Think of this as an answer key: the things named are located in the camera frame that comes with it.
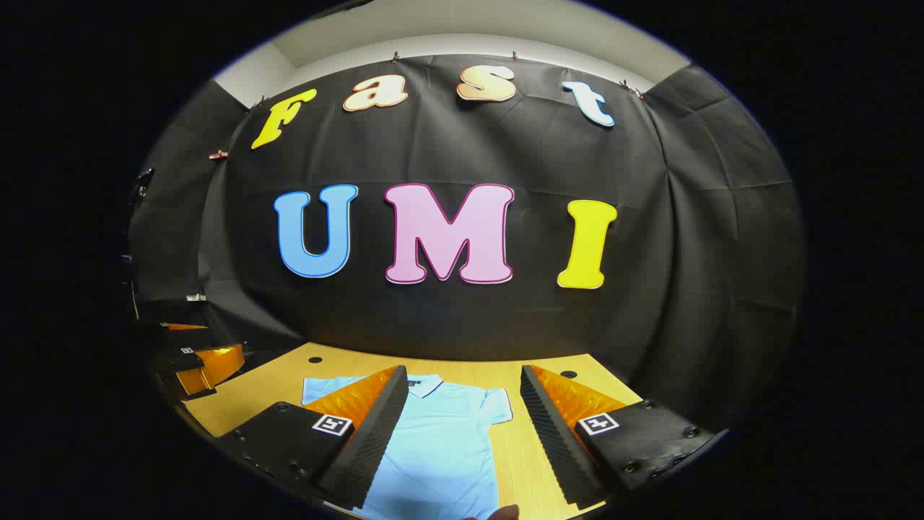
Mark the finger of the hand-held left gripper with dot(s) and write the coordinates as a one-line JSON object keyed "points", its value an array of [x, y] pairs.
{"points": [[184, 327], [213, 365]]}

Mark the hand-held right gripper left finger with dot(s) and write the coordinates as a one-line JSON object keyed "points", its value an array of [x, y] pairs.
{"points": [[375, 433]]}

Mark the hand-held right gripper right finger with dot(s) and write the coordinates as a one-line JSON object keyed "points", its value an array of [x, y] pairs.
{"points": [[552, 433]]}

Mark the light blue T-shirt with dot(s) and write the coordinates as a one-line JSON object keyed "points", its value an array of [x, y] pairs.
{"points": [[447, 448]]}

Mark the black backdrop cloth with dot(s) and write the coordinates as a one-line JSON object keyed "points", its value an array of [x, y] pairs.
{"points": [[505, 325]]}

